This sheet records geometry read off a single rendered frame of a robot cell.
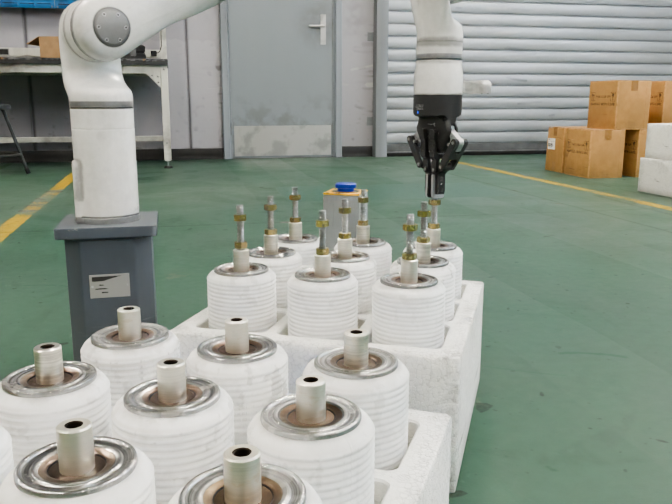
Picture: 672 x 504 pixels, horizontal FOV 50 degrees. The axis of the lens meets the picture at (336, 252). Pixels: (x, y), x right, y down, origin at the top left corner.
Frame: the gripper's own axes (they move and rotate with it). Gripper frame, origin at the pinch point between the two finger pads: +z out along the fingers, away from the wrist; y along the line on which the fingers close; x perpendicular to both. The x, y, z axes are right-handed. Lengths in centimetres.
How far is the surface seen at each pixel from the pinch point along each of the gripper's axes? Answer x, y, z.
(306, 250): -16.8, -12.0, 11.1
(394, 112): 286, -429, 0
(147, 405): -57, 39, 9
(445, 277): -7.7, 13.1, 11.2
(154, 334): -52, 22, 10
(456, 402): -16.9, 27.4, 22.6
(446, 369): -17.8, 26.5, 18.5
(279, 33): 195, -464, -63
